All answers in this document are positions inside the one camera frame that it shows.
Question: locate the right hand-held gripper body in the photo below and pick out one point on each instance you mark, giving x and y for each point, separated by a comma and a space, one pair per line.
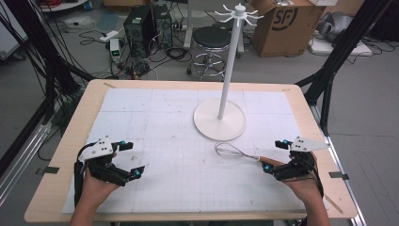
298, 163

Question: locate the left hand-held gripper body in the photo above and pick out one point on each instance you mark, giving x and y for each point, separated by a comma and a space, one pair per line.
99, 150

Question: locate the person's right hand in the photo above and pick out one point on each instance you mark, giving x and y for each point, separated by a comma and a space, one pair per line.
306, 188

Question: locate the person's left hand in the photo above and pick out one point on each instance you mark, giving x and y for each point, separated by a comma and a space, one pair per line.
97, 190

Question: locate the white grid paper mat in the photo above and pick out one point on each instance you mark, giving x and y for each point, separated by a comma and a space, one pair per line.
175, 163

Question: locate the black tape strip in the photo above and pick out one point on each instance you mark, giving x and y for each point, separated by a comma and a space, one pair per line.
338, 175
51, 170

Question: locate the tan tape strip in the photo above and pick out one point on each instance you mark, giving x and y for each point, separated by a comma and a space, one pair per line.
333, 204

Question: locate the white hook stand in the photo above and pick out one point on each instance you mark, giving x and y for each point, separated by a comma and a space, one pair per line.
219, 121

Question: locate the bench power supply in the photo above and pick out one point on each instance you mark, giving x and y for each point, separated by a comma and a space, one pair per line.
115, 50

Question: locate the white power strip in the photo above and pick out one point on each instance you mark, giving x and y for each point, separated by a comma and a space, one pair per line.
109, 36

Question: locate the flat white board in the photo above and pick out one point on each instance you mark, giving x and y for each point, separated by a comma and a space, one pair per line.
338, 48

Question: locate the brown cardboard box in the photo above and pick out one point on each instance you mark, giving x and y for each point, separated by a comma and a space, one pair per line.
284, 28

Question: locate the large black computer tower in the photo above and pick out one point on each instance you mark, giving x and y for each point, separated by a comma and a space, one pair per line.
138, 29

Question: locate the slim black computer tower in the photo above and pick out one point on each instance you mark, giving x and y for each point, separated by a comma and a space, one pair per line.
163, 26

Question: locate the black round stool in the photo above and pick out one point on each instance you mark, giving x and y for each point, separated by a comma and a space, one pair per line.
210, 37

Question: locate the grey bag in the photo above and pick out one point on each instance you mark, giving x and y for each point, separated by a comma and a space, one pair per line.
335, 25

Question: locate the round white table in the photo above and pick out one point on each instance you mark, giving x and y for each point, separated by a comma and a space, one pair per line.
61, 4

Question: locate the aluminium rail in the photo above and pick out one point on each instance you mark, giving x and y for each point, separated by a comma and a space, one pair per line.
343, 175
22, 163

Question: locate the black metal frame stand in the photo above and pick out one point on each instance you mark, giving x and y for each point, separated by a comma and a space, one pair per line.
51, 72
329, 72

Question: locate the white metal post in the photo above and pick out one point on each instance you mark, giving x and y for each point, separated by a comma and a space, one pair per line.
188, 23

